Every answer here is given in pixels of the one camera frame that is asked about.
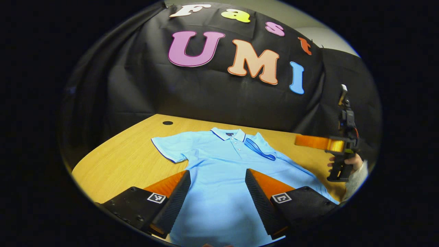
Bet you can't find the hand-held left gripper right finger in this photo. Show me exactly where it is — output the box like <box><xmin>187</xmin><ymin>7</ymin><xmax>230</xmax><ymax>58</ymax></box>
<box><xmin>245</xmin><ymin>168</ymin><xmax>339</xmax><ymax>240</ymax></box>

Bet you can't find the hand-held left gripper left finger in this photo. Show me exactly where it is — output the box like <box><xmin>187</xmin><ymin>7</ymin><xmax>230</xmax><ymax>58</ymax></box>
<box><xmin>96</xmin><ymin>170</ymin><xmax>192</xmax><ymax>239</ymax></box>

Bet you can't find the light blue T-shirt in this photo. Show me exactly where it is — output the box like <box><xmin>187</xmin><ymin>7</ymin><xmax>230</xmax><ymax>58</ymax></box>
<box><xmin>151</xmin><ymin>128</ymin><xmax>340</xmax><ymax>247</ymax></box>

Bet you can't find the black backdrop cloth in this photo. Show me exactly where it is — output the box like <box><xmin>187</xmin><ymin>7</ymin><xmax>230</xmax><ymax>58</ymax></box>
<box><xmin>60</xmin><ymin>0</ymin><xmax>383</xmax><ymax>165</ymax></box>

